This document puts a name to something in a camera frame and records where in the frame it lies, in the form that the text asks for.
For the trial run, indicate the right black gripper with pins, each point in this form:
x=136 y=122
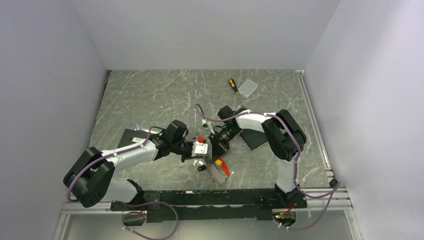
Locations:
x=218 y=147

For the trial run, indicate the yellow key tag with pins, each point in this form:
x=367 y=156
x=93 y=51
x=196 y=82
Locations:
x=219 y=162

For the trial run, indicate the black key tag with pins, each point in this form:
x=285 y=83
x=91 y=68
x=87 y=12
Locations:
x=202 y=168

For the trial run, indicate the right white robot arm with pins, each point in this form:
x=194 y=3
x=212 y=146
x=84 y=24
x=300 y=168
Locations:
x=284 y=136

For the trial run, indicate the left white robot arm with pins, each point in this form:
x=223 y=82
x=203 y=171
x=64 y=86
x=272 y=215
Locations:
x=91 y=179

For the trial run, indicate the black flat rectangular pad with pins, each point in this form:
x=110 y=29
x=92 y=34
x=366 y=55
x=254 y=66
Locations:
x=253 y=138

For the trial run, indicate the white square box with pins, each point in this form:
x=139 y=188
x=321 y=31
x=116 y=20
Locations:
x=247 y=88

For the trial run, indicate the yellow black screwdriver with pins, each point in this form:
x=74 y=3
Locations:
x=234 y=87

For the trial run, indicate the silver open-end wrench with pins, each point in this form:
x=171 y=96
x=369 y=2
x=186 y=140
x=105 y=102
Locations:
x=136 y=127

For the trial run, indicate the black box with label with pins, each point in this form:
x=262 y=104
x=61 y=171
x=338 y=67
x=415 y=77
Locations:
x=130 y=137

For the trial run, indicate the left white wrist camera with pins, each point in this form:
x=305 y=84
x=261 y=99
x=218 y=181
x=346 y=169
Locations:
x=199 y=147

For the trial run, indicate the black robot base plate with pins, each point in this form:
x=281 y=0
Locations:
x=255 y=203

